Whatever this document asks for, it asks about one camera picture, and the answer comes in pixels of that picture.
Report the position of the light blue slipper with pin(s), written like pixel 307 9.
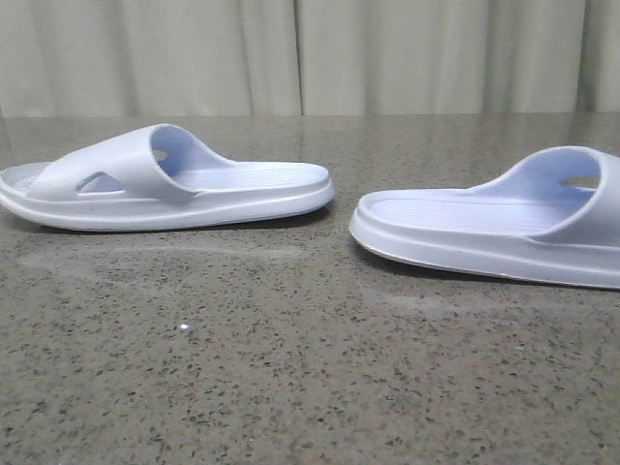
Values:
pixel 159 177
pixel 553 217

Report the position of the beige background curtain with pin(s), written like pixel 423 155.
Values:
pixel 113 58

